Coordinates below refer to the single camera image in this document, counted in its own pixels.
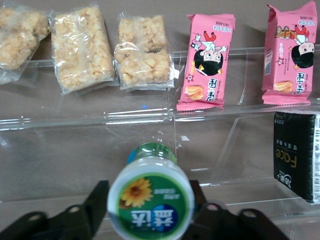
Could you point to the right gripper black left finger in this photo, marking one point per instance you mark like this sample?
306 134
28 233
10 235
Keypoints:
62 225

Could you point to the black Face tissue packet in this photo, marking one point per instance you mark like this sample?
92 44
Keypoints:
295 155

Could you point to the green gum bottle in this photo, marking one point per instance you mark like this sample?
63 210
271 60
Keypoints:
150 200

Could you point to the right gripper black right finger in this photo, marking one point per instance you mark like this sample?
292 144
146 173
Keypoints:
230 225

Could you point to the pink cartoon snack packet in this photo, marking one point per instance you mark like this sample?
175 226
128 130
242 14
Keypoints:
290 62
207 62

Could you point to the clear-wrapped rice cracker packet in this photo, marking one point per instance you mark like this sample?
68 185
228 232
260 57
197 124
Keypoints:
143 52
17 40
80 50

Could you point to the clear acrylic stepped stand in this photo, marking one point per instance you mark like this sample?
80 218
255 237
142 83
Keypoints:
75 155

